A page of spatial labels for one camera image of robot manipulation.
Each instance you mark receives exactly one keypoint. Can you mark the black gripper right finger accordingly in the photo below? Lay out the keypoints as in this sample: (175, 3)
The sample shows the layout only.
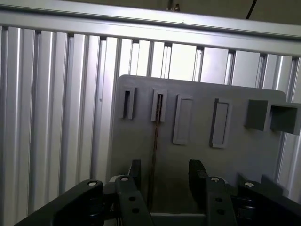
(216, 204)

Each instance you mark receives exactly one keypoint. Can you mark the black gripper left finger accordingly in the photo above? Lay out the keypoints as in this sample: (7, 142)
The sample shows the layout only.
(127, 202)

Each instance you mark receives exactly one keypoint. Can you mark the RAM stick with white label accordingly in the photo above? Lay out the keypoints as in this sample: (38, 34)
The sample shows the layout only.
(156, 141)

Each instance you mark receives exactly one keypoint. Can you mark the grey plastic part rack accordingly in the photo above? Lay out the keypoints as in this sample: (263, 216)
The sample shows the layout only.
(235, 153)

